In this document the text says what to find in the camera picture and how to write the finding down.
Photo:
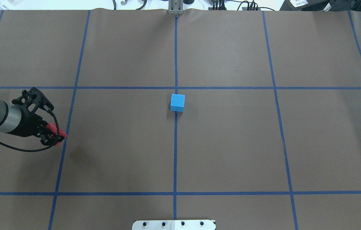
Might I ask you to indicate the blue foam block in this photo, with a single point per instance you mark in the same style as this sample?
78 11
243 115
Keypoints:
177 102

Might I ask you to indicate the aluminium frame post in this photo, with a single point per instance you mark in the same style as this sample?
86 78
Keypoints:
175 7

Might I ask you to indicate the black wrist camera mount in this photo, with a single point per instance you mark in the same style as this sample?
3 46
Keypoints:
32 100

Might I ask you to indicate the red foam block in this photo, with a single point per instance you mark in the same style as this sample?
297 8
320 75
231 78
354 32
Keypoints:
55 131

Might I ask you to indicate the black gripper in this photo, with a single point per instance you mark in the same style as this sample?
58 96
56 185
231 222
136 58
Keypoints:
27 125

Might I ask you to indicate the brown paper table cover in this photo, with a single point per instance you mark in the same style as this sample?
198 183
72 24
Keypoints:
270 135

